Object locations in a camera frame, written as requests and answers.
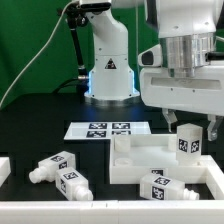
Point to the white front wall rail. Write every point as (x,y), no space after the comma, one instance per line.
(113,212)

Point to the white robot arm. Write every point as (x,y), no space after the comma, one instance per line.
(180,70)

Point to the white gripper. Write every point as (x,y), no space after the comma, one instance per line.
(204,93)

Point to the white wall rail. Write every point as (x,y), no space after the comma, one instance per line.
(113,212)
(214,177)

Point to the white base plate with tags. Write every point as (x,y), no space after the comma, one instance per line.
(104,130)

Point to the white right wall rail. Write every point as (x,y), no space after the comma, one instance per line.
(214,177)

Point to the white left wall block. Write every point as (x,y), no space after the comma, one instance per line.
(5,169)

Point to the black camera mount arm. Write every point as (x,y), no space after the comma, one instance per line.
(76,18)

